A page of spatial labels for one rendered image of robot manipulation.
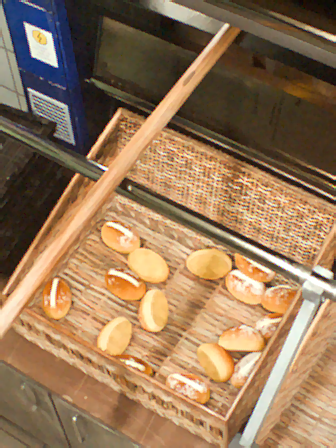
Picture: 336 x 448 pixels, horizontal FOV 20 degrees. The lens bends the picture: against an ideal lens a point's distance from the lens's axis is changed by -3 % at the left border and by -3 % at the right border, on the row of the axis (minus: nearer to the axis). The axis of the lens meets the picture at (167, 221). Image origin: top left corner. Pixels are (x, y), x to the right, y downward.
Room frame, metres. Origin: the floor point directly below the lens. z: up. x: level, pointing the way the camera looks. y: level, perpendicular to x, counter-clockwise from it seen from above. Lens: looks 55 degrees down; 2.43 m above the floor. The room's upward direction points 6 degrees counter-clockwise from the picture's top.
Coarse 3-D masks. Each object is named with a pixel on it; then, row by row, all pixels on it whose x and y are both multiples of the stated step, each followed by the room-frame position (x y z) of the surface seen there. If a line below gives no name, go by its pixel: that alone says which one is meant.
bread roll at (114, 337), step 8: (112, 320) 1.03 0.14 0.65; (120, 320) 1.03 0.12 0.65; (104, 328) 1.02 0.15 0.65; (112, 328) 1.01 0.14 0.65; (120, 328) 1.01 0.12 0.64; (128, 328) 1.02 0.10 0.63; (104, 336) 0.99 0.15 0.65; (112, 336) 0.99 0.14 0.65; (120, 336) 1.00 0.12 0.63; (128, 336) 1.01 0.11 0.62; (96, 344) 0.99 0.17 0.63; (104, 344) 0.98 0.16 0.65; (112, 344) 0.98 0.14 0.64; (120, 344) 0.99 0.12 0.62; (112, 352) 0.97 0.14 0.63; (120, 352) 0.97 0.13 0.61
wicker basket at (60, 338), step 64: (128, 128) 1.41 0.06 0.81; (64, 192) 1.26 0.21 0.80; (192, 192) 1.28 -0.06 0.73; (256, 192) 1.21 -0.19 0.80; (64, 256) 1.22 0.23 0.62; (128, 256) 1.23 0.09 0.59; (320, 256) 1.02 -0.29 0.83; (64, 320) 1.08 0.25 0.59; (128, 320) 1.06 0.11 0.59; (192, 320) 1.05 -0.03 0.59; (256, 320) 1.03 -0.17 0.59; (128, 384) 0.89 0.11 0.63; (256, 384) 0.82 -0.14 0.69
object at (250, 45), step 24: (96, 0) 1.46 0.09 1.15; (120, 0) 1.43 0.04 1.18; (144, 0) 1.41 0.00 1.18; (168, 24) 1.36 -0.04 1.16; (192, 24) 1.33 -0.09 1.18; (216, 24) 1.32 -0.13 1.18; (240, 48) 1.26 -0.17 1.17; (264, 48) 1.25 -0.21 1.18; (288, 72) 1.20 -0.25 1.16; (312, 72) 1.18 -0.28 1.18
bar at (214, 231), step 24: (0, 120) 1.15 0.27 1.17; (24, 144) 1.10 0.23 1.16; (48, 144) 1.08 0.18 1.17; (72, 168) 1.03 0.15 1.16; (96, 168) 1.01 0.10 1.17; (120, 192) 0.97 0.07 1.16; (144, 192) 0.95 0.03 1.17; (168, 216) 0.91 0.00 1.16; (192, 216) 0.90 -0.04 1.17; (216, 240) 0.86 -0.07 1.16; (240, 240) 0.84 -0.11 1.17; (264, 264) 0.80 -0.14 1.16; (288, 264) 0.79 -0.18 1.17; (312, 288) 0.74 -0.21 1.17; (312, 312) 0.73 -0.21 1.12; (288, 360) 0.68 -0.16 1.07; (264, 408) 0.63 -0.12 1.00
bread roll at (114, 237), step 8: (104, 224) 1.29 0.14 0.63; (112, 224) 1.28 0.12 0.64; (120, 224) 1.28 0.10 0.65; (104, 232) 1.27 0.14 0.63; (112, 232) 1.26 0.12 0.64; (120, 232) 1.26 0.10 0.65; (128, 232) 1.25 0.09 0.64; (136, 232) 1.27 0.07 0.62; (104, 240) 1.26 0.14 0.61; (112, 240) 1.25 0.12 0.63; (120, 240) 1.24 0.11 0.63; (128, 240) 1.24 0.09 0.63; (136, 240) 1.24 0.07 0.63; (112, 248) 1.24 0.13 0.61; (120, 248) 1.23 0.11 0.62; (128, 248) 1.23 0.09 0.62; (136, 248) 1.23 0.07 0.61
